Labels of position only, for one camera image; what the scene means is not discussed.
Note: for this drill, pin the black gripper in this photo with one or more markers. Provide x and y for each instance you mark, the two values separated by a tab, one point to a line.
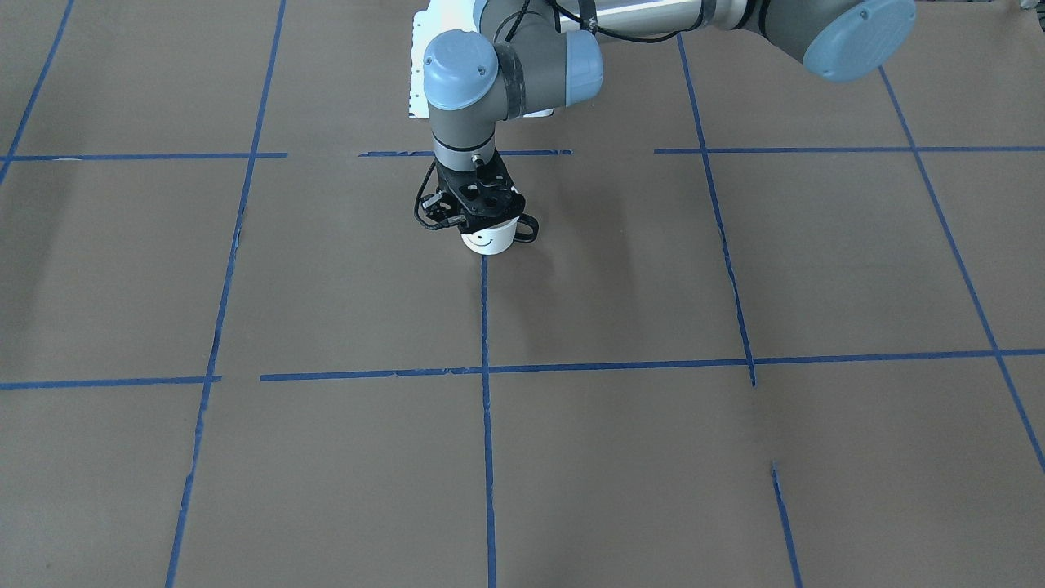
448	181

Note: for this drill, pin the white smiley mug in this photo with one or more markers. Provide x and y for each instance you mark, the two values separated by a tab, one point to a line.
523	229

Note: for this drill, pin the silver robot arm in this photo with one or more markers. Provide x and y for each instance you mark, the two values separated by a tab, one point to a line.
836	40

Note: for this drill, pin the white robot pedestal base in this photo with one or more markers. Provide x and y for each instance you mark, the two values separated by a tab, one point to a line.
467	53

